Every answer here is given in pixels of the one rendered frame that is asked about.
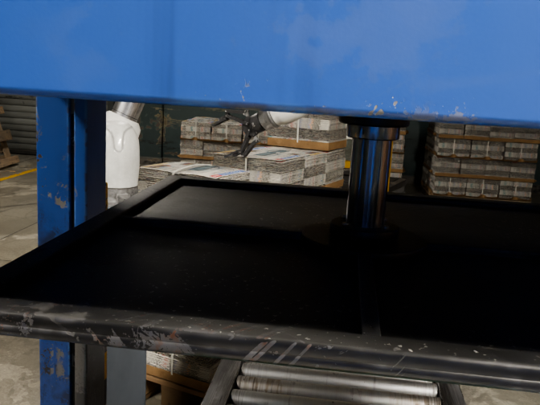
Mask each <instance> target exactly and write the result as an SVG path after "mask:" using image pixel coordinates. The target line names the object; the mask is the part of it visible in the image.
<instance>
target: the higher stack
mask: <svg viewBox="0 0 540 405"><path fill-rule="evenodd" d="M338 117H339V116H329V115H317V114H307V115H305V116H304V117H302V118H301V119H299V120H297V121H294V122H292V123H290V124H287V125H281V126H279V127H276V128H274V129H271V130H269V136H268V137H275V138H284V139H292V140H297V142H298V140H300V141H315V142H324V143H331V142H336V141H344V140H346V138H347V137H346V124H343V123H341V122H340V121H339V120H338ZM268 147H281V148H288V149H297V150H308V151H315V152H321V153H327V159H326V164H325V174H326V176H325V184H324V185H327V184H330V183H332V182H336V181H339V180H342V179H343V174H344V173H343V172H344V170H343V168H345V161H346V160H345V159H346V158H345V151H346V150H345V149H333V150H330V151H325V150H318V149H303V148H295V147H288V146H279V145H270V146H268Z"/></svg>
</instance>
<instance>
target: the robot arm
mask: <svg viewBox="0 0 540 405"><path fill-rule="evenodd" d="M144 105H145V104H144V103H132V102H119V101H116V102H115V104H114V106H113V108H112V111H107V112H106V182H107V183H108V207H111V206H115V205H117V204H118V203H121V202H122V201H124V200H126V199H127V198H130V197H131V196H133V195H135V194H137V193H138V177H139V167H140V148H139V140H138V138H139V135H140V132H141V129H140V126H139V124H138V123H137V120H138V118H139V116H140V114H141V111H142V109H143V107H144ZM230 113H238V114H243V115H244V116H246V117H245V119H240V118H238V117H234V116H232V115H231V114H230ZM305 115H307V114H304V113H291V112H268V111H259V112H258V113H256V114H254V115H251V116H249V110H242V111H241V110H231V109H226V110H225V116H223V117H220V118H219V121H217V122H215V123H214V124H212V126H216V125H220V124H222V123H223V122H225V121H228V120H230V119H231V120H233V121H237V122H239V123H241V124H242V128H243V131H244V133H245V134H246V135H245V137H244V140H243V144H242V145H241V148H240V149H238V150H236V151H234V152H232V153H229V154H227V155H225V156H224V157H225V158H228V157H230V156H232V155H233V157H237V156H239V155H241V156H242V158H245V157H246V156H247V155H249V153H250V152H251V151H252V149H253V148H254V147H255V145H256V144H257V143H259V142H260V139H259V138H258V137H257V134H258V133H262V132H263V131H265V130H271V129H274V128H276V127H279V126H281V125H287V124H290V123H292V122H294V121H297V120H299V119H301V118H302V117H304V116H305ZM252 137H254V139H253V142H252V143H251V144H250V145H249V146H248V148H247V145H248V142H249V141H250V139H251V138H252ZM246 148H247V149H246Z"/></svg>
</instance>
